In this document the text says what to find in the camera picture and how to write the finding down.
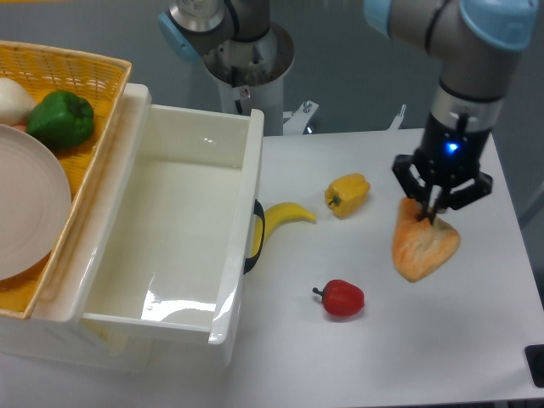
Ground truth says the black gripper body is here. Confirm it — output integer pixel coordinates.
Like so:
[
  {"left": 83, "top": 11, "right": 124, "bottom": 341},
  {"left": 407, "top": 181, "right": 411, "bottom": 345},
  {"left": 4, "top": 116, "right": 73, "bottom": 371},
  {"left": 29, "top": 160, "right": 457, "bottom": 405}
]
[{"left": 392, "top": 112, "right": 493, "bottom": 210}]

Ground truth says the orange triangle bread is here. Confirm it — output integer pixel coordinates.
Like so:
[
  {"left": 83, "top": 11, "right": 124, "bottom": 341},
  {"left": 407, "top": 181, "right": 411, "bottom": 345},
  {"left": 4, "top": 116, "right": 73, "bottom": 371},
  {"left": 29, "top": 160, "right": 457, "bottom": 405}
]
[{"left": 392, "top": 197, "right": 461, "bottom": 283}]

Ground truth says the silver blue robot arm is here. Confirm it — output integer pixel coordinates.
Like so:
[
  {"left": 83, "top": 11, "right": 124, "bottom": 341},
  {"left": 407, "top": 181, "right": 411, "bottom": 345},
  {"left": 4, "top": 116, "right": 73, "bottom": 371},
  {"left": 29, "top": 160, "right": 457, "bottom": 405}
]
[{"left": 158, "top": 1, "right": 539, "bottom": 220}]

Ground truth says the open white drawer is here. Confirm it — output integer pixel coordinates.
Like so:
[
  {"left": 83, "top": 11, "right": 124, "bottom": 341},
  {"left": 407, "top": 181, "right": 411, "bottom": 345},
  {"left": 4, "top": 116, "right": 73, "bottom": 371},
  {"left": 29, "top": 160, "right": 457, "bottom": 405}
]
[{"left": 80, "top": 104, "right": 265, "bottom": 346}]

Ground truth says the white drawer cabinet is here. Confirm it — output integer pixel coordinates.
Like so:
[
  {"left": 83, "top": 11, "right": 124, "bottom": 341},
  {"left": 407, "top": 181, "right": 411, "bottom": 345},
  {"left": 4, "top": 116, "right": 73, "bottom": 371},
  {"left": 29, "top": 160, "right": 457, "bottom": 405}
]
[{"left": 1, "top": 84, "right": 235, "bottom": 371}]

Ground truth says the yellow bell pepper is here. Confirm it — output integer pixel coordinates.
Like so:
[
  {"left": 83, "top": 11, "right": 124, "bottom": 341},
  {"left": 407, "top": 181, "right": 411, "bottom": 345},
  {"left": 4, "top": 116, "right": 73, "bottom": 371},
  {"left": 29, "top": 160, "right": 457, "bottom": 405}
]
[{"left": 325, "top": 173, "right": 371, "bottom": 218}]

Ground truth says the red bell pepper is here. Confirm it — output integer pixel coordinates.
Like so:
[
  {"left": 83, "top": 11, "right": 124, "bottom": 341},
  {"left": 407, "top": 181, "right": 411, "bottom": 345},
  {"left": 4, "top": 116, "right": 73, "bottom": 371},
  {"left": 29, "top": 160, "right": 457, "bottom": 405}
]
[{"left": 312, "top": 279, "right": 366, "bottom": 318}]

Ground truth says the yellow banana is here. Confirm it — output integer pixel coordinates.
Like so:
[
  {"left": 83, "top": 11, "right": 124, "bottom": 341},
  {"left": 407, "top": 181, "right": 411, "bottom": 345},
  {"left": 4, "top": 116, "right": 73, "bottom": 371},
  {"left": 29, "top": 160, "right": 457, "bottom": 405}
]
[{"left": 263, "top": 202, "right": 316, "bottom": 245}]

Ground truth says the black device at edge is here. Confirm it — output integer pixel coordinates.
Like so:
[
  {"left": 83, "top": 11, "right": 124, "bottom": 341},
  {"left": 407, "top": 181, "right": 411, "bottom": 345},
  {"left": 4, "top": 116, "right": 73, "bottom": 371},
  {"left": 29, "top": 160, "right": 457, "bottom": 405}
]
[{"left": 524, "top": 344, "right": 544, "bottom": 388}]

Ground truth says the yellow woven basket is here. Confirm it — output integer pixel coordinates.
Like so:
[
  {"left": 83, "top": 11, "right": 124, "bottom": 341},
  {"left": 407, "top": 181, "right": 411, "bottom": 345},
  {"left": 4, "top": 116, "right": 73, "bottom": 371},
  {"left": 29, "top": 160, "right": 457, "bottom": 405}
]
[{"left": 1, "top": 41, "right": 132, "bottom": 320}]

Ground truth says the green bell pepper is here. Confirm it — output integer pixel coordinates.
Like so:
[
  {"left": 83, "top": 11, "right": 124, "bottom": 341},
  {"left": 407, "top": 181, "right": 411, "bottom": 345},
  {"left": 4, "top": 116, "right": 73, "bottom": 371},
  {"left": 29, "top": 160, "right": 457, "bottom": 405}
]
[{"left": 26, "top": 90, "right": 94, "bottom": 150}]

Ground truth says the pink ribbed plate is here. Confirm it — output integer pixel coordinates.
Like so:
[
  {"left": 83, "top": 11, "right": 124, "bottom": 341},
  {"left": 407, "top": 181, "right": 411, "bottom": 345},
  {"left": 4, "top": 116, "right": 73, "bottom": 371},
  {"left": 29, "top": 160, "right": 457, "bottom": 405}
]
[{"left": 1, "top": 125, "right": 71, "bottom": 279}]

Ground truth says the white onion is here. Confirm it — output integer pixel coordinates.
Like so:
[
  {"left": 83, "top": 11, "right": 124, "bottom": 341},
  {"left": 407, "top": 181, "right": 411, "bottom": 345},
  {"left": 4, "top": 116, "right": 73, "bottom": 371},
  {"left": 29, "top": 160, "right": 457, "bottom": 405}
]
[{"left": 1, "top": 77, "right": 37, "bottom": 126}]

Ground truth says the white metal bracket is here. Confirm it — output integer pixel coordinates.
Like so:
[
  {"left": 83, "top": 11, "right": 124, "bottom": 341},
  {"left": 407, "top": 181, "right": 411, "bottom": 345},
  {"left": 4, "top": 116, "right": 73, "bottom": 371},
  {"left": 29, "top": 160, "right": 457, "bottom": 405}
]
[{"left": 282, "top": 100, "right": 320, "bottom": 136}]

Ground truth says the black drawer handle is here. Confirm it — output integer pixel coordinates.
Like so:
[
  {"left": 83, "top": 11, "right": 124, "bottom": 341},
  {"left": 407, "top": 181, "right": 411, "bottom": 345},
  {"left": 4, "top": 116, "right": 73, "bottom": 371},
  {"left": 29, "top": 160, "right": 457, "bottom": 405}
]
[{"left": 243, "top": 199, "right": 266, "bottom": 275}]

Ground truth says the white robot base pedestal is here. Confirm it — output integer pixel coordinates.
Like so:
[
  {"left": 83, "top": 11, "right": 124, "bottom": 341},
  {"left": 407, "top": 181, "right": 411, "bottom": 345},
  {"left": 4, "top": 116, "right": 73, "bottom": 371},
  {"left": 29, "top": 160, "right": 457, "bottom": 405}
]
[{"left": 203, "top": 23, "right": 294, "bottom": 136}]

